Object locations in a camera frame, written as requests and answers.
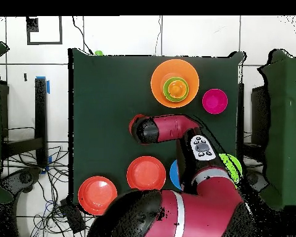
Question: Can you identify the black power strip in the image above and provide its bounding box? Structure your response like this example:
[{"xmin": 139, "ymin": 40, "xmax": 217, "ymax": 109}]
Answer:
[{"xmin": 59, "ymin": 197, "xmax": 87, "ymax": 235}]

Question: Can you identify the black stool frame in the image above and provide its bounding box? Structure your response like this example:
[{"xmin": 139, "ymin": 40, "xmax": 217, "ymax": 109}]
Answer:
[
  {"xmin": 237, "ymin": 83, "xmax": 271, "ymax": 171},
  {"xmin": 1, "ymin": 78, "xmax": 49, "ymax": 168}
]

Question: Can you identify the large green bowl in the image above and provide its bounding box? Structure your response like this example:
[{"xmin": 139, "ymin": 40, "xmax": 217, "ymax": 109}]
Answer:
[{"xmin": 218, "ymin": 153, "xmax": 243, "ymax": 185}]

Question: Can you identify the pink bowl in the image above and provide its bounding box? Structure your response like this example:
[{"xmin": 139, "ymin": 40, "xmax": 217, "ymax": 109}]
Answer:
[{"xmin": 202, "ymin": 88, "xmax": 229, "ymax": 115}]

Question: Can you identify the large orange bowl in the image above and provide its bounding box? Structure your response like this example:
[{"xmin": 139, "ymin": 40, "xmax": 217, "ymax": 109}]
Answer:
[{"xmin": 150, "ymin": 59, "xmax": 200, "ymax": 109}]

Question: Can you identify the dark green table cloth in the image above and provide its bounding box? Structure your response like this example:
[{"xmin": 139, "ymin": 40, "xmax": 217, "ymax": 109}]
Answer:
[{"xmin": 68, "ymin": 48, "xmax": 247, "ymax": 207}]

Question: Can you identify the small red bowl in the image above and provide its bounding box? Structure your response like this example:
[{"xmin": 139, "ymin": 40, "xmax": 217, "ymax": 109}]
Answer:
[{"xmin": 128, "ymin": 114, "xmax": 146, "ymax": 135}]

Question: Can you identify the small green bowl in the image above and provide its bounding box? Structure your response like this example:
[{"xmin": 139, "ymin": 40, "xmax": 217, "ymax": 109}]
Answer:
[{"xmin": 163, "ymin": 77, "xmax": 190, "ymax": 102}]

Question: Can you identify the blue tape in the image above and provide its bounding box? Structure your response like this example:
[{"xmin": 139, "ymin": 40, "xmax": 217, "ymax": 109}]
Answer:
[{"xmin": 35, "ymin": 75, "xmax": 51, "ymax": 94}]

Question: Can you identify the thin black cable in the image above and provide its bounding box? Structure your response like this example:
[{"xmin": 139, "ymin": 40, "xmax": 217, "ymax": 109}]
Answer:
[
  {"xmin": 72, "ymin": 15, "xmax": 94, "ymax": 55},
  {"xmin": 154, "ymin": 15, "xmax": 163, "ymax": 56}
]

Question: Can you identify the black chair base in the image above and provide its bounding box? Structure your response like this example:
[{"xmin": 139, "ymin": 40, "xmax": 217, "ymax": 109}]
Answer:
[
  {"xmin": 245, "ymin": 170, "xmax": 269, "ymax": 194},
  {"xmin": 0, "ymin": 167, "xmax": 43, "ymax": 194}
]

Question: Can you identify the orange cup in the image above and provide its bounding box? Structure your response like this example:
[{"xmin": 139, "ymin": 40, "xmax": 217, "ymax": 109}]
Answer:
[{"xmin": 167, "ymin": 80, "xmax": 187, "ymax": 99}]

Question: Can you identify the blue bowl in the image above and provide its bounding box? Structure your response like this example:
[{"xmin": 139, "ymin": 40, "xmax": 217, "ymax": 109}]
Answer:
[{"xmin": 169, "ymin": 159, "xmax": 183, "ymax": 191}]

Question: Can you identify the tangle of black cables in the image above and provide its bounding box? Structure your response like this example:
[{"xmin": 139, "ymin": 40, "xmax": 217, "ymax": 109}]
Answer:
[{"xmin": 2, "ymin": 145, "xmax": 97, "ymax": 237}]

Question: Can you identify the large red bowl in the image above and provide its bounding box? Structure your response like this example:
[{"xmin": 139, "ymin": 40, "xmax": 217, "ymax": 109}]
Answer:
[
  {"xmin": 77, "ymin": 175, "xmax": 118, "ymax": 216},
  {"xmin": 126, "ymin": 156, "xmax": 167, "ymax": 191}
]

